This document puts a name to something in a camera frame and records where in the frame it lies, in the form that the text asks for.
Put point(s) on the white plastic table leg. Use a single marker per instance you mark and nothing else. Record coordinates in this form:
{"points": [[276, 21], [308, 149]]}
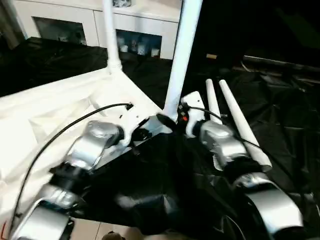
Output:
{"points": [[182, 60], [111, 30], [242, 125], [213, 100]]}

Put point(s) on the white plastic table top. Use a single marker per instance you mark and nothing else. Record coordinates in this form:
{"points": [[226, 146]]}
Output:
{"points": [[50, 110]]}

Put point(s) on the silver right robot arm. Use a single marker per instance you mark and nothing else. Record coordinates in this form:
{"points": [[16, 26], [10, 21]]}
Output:
{"points": [[225, 142]]}

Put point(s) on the small tan label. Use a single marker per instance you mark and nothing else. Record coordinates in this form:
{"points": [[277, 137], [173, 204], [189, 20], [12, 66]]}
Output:
{"points": [[212, 56]]}

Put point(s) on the black plastic mat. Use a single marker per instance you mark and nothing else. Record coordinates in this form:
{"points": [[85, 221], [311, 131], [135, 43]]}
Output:
{"points": [[280, 115]]}

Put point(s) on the long black bar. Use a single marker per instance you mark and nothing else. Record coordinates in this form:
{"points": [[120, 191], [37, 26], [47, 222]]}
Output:
{"points": [[285, 65]]}

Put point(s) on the white cabinet with glass doors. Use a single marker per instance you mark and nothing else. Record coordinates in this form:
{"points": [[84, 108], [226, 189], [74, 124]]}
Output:
{"points": [[100, 15]]}

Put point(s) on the grey object on cabinet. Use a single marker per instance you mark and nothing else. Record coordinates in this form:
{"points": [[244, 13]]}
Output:
{"points": [[122, 2]]}

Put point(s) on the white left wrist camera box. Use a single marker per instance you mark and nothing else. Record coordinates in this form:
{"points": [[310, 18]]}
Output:
{"points": [[131, 122]]}

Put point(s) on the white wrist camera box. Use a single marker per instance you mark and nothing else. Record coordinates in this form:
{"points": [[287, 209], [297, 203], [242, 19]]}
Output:
{"points": [[194, 102], [131, 122]]}

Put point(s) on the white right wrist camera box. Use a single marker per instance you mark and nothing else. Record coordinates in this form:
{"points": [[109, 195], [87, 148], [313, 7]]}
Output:
{"points": [[194, 102]]}

